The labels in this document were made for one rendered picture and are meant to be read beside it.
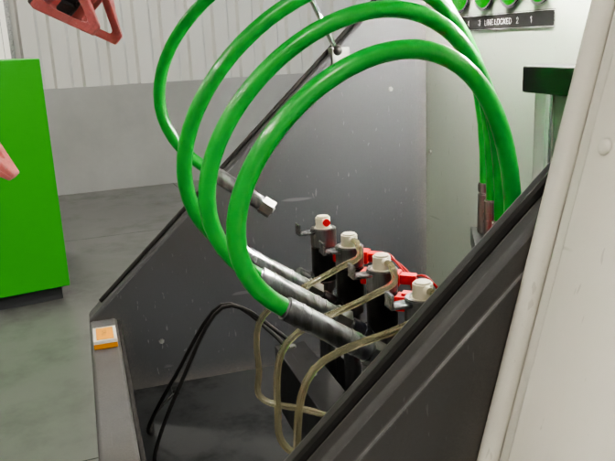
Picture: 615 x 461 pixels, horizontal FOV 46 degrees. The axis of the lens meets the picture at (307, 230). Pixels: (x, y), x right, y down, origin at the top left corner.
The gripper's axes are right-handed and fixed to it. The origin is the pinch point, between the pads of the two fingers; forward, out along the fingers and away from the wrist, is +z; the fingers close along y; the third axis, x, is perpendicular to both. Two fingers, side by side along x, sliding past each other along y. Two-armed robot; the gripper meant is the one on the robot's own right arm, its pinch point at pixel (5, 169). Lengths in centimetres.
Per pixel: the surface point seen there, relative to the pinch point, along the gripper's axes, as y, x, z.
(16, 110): -88, 321, -63
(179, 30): 15.6, 27.6, 0.1
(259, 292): 8.0, -8.4, 19.5
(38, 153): -98, 325, -42
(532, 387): 17.2, -19.1, 32.9
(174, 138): 5.9, 28.1, 7.6
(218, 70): 16.5, 7.3, 6.8
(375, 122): 24, 54, 28
